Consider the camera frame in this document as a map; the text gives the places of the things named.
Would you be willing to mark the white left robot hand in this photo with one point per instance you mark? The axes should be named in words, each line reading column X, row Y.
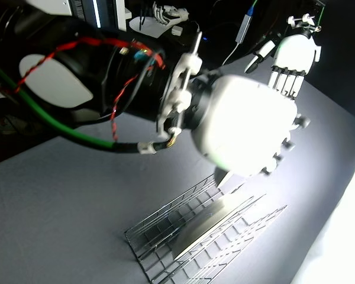
column 296, row 53

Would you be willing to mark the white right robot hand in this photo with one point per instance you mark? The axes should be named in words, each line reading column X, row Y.
column 248, row 127

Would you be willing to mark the white plate with black rim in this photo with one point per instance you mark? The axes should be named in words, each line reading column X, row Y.
column 201, row 227
column 223, row 177

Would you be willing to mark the silver adapter with blue plug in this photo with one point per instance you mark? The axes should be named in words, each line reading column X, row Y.
column 244, row 26

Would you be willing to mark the black device with blue light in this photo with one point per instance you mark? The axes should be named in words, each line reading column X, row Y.
column 189, row 37

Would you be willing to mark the small white charger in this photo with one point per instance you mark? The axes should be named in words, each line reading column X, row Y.
column 177, row 30

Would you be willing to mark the spare white robot hand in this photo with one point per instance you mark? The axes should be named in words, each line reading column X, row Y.
column 177, row 13

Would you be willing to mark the white paper sheet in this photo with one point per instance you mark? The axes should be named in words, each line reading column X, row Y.
column 148, row 28

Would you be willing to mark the white robot torso column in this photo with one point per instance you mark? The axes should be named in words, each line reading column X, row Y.
column 56, row 4

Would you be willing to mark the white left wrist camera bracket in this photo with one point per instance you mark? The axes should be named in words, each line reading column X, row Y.
column 301, row 22

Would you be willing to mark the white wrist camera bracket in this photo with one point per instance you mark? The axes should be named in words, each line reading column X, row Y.
column 301, row 22
column 180, row 97

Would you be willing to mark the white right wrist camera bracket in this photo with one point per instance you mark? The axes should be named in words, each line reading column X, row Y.
column 180, row 97

